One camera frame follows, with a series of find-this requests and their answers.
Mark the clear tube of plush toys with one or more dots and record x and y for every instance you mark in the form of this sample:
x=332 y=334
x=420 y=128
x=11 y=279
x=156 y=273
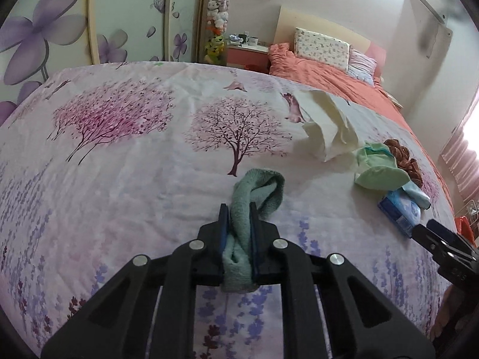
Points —
x=219 y=11

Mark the person's right hand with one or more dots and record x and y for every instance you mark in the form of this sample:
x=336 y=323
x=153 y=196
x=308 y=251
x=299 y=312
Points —
x=443 y=318

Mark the white mug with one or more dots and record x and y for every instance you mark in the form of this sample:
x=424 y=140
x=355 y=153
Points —
x=252 y=41

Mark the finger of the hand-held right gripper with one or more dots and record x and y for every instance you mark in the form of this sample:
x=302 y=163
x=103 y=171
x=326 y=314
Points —
x=443 y=230
x=426 y=237

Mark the cream cloth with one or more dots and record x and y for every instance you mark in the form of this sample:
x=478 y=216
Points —
x=325 y=127

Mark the pink curtain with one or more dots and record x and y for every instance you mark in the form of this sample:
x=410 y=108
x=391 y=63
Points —
x=464 y=157

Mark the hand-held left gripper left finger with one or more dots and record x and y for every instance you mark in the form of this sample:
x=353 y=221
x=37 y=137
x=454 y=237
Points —
x=223 y=228

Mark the floral print pillow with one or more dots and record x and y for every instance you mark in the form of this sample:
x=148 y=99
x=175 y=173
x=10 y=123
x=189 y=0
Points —
x=322 y=48

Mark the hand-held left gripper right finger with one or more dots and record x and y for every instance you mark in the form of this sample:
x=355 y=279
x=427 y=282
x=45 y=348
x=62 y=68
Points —
x=254 y=232

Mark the dark mug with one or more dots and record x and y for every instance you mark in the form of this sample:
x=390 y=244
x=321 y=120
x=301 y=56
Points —
x=241 y=39

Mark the brown scrunchie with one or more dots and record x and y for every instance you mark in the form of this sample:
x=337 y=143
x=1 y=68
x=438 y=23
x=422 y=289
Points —
x=406 y=164

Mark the pale nightstand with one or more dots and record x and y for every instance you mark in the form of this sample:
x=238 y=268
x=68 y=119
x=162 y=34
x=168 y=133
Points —
x=393 y=100

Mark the blue tissue packet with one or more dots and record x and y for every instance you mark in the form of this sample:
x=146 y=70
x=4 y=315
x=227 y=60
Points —
x=396 y=209

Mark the orange duvet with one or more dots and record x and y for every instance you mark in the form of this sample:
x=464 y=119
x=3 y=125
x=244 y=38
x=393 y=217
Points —
x=325 y=78

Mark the pink nightstand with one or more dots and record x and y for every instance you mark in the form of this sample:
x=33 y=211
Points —
x=243 y=57

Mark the yellow green plush toy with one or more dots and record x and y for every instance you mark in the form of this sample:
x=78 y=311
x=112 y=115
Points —
x=215 y=48

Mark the light green cloth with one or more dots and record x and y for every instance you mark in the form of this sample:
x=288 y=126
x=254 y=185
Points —
x=378 y=174

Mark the cream and pink headboard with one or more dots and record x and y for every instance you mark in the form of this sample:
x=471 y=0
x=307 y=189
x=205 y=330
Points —
x=299 y=20

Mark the red plastic basket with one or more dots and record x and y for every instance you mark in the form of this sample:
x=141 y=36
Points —
x=462 y=226

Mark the light blue cloth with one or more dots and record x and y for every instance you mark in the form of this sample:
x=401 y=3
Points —
x=417 y=194

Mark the pink striped pillow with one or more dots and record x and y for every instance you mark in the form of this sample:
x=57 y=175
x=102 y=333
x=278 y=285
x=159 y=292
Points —
x=361 y=65

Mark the white air conditioner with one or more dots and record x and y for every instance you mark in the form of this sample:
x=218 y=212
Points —
x=430 y=9

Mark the flower print sliding wardrobe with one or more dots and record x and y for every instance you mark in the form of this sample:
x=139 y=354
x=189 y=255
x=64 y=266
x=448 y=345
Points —
x=123 y=15

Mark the green towel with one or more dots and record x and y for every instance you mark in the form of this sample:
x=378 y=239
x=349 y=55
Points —
x=243 y=209

